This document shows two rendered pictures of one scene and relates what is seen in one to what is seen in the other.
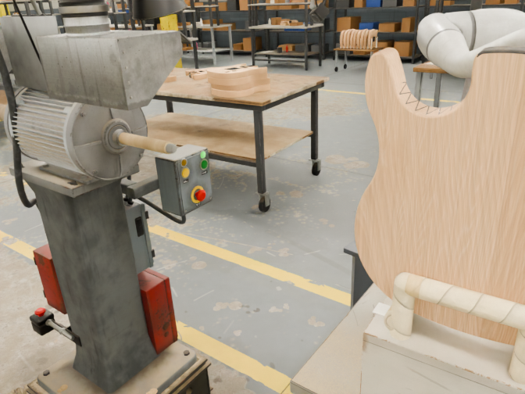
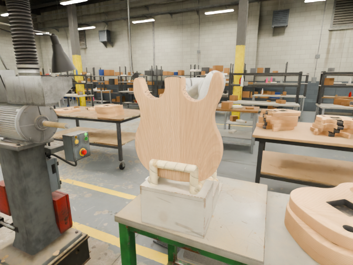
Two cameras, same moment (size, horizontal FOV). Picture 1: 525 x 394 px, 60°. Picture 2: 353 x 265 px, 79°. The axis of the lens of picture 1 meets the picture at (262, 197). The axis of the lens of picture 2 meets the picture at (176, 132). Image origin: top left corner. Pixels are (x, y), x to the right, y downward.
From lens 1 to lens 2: 0.26 m
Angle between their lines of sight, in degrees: 16
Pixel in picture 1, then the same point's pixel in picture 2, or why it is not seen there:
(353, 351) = not seen: hidden behind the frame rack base
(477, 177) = (171, 119)
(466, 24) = (188, 82)
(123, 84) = (43, 95)
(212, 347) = (92, 232)
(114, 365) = (36, 240)
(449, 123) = (160, 101)
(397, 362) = (152, 195)
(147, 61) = (55, 87)
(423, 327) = (163, 182)
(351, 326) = not seen: hidden behind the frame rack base
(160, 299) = (63, 205)
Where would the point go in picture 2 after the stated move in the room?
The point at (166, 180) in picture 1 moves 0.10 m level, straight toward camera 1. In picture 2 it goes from (67, 145) to (67, 149)
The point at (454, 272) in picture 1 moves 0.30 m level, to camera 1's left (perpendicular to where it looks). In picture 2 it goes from (169, 156) to (86, 163)
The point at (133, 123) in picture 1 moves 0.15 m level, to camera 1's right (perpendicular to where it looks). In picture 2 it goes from (51, 118) to (76, 116)
